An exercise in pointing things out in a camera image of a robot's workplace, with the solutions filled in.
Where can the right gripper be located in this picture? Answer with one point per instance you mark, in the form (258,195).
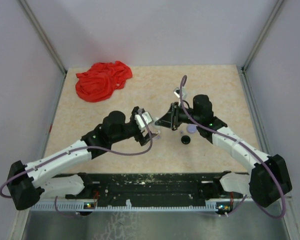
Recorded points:
(171,119)

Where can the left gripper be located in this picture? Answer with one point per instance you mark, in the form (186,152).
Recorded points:
(141,138)

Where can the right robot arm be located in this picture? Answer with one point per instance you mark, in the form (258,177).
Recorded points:
(267,177)

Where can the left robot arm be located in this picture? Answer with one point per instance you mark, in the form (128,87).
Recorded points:
(28,183)

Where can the purple earbud case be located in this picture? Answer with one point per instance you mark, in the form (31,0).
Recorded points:
(191,128)

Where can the black earbud case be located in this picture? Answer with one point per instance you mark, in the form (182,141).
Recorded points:
(185,139)

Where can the red cloth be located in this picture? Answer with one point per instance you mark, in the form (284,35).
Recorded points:
(101,80)

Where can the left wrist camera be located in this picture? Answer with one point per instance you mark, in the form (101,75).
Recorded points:
(144,119)

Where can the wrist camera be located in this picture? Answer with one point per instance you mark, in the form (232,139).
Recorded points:
(180,93)
(144,119)

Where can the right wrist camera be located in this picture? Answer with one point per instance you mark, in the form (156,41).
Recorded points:
(180,93)

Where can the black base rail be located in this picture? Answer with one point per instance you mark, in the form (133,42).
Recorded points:
(151,189)

